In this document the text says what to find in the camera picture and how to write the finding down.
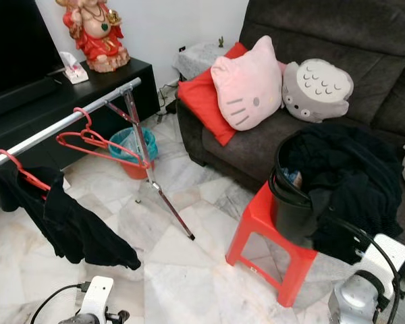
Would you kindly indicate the black buttoned garment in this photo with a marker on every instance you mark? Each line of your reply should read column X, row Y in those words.
column 351, row 175

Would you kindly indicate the red plastic hanger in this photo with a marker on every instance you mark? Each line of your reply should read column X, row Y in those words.
column 92, row 126
column 10, row 156

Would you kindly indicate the black shirt green print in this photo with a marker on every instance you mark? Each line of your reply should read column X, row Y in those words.
column 67, row 219

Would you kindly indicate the red bin teal bag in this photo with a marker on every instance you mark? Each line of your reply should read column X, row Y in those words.
column 136, row 171

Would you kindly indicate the red plastic stool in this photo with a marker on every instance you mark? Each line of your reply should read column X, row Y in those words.
column 256, row 226

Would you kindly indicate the silver metal clothes rack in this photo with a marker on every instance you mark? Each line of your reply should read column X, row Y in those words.
column 54, row 129

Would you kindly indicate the black plastic bucket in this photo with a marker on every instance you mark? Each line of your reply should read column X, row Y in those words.
column 287, row 212

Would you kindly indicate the black television console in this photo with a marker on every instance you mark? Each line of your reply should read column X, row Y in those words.
column 94, row 88

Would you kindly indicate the red square cushion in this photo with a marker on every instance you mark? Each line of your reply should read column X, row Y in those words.
column 199, row 98

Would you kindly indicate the black soundbar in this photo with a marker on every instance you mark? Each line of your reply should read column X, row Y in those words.
column 20, row 94

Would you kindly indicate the white tissue box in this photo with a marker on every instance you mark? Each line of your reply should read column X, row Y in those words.
column 74, row 71

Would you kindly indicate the pink cat face cushion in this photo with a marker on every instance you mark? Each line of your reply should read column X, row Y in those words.
column 246, row 84

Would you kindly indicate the side table lace cloth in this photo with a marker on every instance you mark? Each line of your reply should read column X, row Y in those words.
column 196, row 57

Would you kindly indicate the red elephant god statue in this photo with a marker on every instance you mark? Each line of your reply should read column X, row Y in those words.
column 98, row 34

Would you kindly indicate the black flat television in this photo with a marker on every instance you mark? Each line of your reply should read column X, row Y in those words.
column 13, row 34

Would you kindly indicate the grey round creature cushion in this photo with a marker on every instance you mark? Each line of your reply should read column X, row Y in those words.
column 317, row 88

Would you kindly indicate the dark grey fabric sofa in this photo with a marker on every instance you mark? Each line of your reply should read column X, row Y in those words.
column 344, row 34

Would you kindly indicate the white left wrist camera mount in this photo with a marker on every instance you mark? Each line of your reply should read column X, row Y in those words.
column 96, row 294

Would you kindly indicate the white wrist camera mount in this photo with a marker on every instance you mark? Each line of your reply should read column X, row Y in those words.
column 381, row 260
column 96, row 294

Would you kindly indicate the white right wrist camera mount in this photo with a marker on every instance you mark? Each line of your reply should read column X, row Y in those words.
column 381, row 260

